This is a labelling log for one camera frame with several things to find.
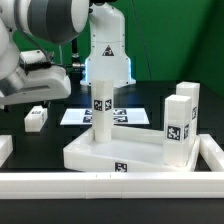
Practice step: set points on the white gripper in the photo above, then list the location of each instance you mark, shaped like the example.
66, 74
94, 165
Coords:
39, 85

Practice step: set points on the white desk top tray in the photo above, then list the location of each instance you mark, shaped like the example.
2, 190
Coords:
130, 150

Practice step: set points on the fiducial marker sheet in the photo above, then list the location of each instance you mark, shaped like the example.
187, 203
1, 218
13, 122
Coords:
121, 116

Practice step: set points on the white left fence piece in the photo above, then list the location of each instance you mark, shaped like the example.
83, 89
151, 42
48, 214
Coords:
6, 147

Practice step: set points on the white fence piece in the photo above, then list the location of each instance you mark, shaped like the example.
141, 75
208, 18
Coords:
211, 153
6, 147

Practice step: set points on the white right fence piece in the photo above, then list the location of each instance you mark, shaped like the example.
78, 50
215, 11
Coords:
211, 153

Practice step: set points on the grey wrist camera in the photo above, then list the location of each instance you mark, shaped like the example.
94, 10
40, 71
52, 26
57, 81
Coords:
32, 56

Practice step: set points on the white front fence rail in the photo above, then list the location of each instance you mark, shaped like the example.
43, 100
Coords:
70, 185

